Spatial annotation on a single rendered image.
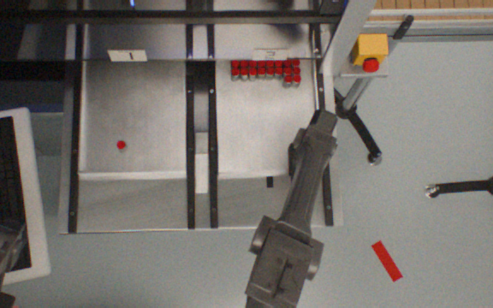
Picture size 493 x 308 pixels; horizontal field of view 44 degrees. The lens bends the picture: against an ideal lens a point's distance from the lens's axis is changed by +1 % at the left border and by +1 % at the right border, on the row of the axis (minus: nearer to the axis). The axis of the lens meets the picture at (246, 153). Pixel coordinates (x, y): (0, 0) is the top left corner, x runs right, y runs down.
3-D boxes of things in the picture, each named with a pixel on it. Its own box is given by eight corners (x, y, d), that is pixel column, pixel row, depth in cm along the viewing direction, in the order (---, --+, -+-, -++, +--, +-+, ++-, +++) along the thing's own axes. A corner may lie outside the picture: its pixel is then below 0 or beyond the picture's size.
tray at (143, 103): (85, 49, 160) (82, 43, 157) (185, 49, 162) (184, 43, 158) (80, 176, 152) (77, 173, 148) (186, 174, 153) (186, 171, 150)
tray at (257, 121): (214, 50, 162) (214, 44, 159) (311, 48, 164) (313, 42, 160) (218, 174, 154) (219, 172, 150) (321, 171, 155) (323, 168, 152)
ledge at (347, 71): (335, 30, 168) (336, 26, 166) (383, 29, 168) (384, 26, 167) (339, 78, 164) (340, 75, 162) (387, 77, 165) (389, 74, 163)
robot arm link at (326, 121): (294, 139, 126) (332, 156, 126) (316, 92, 130) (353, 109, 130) (285, 154, 138) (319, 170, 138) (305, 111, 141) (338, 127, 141)
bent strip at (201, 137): (196, 139, 156) (195, 132, 150) (207, 139, 156) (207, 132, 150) (195, 192, 152) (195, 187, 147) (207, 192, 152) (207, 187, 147)
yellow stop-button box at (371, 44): (350, 39, 156) (357, 26, 149) (378, 38, 157) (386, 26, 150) (353, 67, 154) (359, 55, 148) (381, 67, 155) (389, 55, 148)
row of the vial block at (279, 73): (230, 74, 160) (230, 68, 156) (298, 73, 162) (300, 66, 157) (230, 82, 160) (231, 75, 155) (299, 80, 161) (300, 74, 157)
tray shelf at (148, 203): (67, 52, 162) (65, 49, 160) (329, 50, 166) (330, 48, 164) (58, 234, 150) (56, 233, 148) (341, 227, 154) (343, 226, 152)
